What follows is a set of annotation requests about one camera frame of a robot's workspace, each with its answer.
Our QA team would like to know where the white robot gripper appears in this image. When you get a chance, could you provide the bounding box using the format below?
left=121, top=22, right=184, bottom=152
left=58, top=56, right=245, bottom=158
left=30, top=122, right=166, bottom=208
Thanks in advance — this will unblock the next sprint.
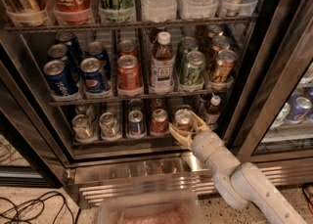
left=169, top=112, right=241, bottom=177

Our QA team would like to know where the orange soda can front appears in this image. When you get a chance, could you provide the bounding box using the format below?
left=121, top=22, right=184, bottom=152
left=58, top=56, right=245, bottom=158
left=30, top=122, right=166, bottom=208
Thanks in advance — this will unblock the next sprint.
left=173, top=109, right=193, bottom=131

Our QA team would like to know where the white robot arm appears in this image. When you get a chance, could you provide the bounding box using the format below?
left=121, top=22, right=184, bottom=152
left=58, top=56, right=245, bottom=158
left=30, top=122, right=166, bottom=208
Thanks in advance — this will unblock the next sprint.
left=169, top=112, right=307, bottom=224

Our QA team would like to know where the tea bottle bottom shelf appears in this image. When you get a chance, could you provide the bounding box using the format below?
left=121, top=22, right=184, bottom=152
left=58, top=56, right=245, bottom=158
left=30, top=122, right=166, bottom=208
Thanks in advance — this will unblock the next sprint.
left=199, top=95, right=221, bottom=131

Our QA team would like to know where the tea bottle shelf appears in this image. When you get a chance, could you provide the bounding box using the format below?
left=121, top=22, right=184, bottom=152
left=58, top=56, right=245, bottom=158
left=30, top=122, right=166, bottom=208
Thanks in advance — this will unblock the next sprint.
left=199, top=95, right=221, bottom=131
left=150, top=31, right=175, bottom=94

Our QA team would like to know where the red soda can bottom shelf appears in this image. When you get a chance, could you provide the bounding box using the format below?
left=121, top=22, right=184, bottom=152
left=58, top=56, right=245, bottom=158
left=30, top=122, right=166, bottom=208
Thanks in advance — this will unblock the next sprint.
left=151, top=109, right=168, bottom=136

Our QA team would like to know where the blue silver can bottom shelf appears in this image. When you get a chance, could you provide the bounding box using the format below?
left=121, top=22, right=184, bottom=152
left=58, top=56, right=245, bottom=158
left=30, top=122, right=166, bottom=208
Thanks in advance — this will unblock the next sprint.
left=128, top=110, right=146, bottom=137

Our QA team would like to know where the green can front middle shelf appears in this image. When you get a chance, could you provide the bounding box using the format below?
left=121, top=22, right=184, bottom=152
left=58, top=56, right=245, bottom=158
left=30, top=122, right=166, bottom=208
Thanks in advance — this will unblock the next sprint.
left=179, top=51, right=205, bottom=91

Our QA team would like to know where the gold can front middle shelf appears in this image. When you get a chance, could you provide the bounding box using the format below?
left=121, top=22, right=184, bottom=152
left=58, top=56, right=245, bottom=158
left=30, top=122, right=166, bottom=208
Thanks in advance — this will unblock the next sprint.
left=208, top=50, right=237, bottom=84

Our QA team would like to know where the tea bottle middle shelf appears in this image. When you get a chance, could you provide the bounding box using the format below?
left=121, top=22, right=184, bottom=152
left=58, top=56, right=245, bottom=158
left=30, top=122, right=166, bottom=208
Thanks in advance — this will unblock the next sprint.
left=150, top=31, right=175, bottom=94

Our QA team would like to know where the orange soda can middle shelf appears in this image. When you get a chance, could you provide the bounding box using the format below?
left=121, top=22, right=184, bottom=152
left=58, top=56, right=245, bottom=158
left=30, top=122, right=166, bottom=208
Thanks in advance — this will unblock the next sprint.
left=117, top=55, right=144, bottom=97

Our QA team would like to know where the silver green can bottom shelf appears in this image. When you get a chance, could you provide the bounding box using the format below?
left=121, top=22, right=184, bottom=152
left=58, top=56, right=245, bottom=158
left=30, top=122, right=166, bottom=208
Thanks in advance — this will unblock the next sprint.
left=99, top=112, right=121, bottom=141

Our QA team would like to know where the green can rear middle shelf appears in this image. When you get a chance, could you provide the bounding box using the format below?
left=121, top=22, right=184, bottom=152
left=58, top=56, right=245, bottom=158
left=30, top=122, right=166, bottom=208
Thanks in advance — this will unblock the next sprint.
left=176, top=36, right=199, bottom=71

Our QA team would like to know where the gold can middle rear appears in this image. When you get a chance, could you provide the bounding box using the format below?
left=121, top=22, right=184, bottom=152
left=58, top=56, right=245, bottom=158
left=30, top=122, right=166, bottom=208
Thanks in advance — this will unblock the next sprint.
left=206, top=35, right=231, bottom=68

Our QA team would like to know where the blue can right fridge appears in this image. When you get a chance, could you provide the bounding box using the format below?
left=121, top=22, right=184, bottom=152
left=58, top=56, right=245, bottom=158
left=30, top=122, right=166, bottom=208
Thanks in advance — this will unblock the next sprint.
left=286, top=96, right=312, bottom=124

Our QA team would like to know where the silver can bottom left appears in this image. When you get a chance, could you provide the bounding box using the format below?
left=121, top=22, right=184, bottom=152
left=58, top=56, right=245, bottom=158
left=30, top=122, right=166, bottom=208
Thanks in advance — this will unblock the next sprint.
left=72, top=114, right=97, bottom=144

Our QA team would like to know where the pepsi can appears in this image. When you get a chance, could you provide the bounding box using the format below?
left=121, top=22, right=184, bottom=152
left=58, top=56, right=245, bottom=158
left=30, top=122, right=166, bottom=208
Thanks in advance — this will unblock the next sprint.
left=44, top=60, right=78, bottom=97
left=48, top=43, right=80, bottom=82
left=80, top=58, right=111, bottom=99

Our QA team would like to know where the pepsi can front left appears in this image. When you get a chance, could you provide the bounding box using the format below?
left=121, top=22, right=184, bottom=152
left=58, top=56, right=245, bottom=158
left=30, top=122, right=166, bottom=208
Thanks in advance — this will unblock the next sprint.
left=44, top=60, right=78, bottom=97

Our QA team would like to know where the pepsi can back left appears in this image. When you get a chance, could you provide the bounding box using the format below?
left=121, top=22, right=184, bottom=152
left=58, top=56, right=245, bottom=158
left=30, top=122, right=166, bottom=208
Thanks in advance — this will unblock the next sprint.
left=48, top=43, right=80, bottom=82

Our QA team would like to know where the clear plastic bin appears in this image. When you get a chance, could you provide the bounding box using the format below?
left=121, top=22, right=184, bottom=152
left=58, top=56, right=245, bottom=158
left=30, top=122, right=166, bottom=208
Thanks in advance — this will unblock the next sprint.
left=97, top=190, right=202, bottom=224

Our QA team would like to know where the fridge door frame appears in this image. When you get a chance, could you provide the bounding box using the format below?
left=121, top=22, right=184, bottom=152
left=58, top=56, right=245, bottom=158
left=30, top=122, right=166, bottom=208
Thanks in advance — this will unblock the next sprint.
left=221, top=0, right=313, bottom=163

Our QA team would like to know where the black floor cable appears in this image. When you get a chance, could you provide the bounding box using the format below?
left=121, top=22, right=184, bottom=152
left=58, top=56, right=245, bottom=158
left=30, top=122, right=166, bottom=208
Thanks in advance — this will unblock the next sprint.
left=0, top=191, right=82, bottom=224

